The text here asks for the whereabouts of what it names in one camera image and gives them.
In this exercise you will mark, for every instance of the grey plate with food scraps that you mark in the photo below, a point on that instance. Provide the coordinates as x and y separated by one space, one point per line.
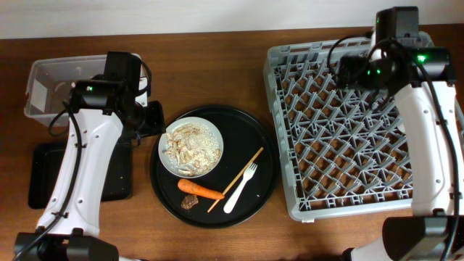
191 147

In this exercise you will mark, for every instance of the black rectangular tray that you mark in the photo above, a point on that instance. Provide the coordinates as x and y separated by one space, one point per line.
47 159

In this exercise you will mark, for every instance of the round black tray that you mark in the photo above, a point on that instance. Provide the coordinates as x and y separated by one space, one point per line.
243 135

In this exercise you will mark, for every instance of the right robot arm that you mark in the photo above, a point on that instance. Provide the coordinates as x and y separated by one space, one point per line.
422 83

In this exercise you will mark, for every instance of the grey dishwasher rack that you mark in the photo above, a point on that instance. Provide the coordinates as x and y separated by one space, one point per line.
342 151

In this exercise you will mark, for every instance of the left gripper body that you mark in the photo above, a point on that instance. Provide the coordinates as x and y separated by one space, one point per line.
153 121

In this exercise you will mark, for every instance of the white plastic fork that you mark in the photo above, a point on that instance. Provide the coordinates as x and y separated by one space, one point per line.
247 175

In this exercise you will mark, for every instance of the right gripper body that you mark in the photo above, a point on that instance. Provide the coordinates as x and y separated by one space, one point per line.
360 75

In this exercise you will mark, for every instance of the clear plastic bin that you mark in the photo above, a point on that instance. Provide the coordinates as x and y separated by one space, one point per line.
61 88

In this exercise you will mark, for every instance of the orange carrot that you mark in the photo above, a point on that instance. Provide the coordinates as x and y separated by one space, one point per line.
190 187

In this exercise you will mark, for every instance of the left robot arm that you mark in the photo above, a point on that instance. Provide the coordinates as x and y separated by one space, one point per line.
69 227

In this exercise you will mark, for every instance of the wooden chopstick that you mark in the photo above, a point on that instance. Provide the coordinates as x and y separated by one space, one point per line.
237 177

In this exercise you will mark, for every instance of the brown food lump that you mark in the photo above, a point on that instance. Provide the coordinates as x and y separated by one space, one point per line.
189 201

